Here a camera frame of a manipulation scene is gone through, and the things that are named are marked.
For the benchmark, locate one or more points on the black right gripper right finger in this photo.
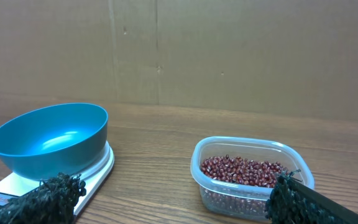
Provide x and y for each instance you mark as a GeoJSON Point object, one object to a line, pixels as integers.
{"type": "Point", "coordinates": [291, 202]}

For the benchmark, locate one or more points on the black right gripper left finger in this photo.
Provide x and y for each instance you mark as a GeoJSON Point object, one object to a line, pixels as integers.
{"type": "Point", "coordinates": [52, 202]}

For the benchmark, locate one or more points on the white digital kitchen scale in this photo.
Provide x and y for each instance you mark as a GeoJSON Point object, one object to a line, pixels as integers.
{"type": "Point", "coordinates": [14, 186]}

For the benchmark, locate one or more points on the teal plastic bowl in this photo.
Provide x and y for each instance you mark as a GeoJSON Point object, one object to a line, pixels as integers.
{"type": "Point", "coordinates": [64, 138]}

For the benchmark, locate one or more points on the clear plastic container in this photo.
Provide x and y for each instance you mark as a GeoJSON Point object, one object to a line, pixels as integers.
{"type": "Point", "coordinates": [236, 200]}

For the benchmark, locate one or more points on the red adzuki beans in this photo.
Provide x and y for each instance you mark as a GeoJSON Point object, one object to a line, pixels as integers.
{"type": "Point", "coordinates": [240, 170]}

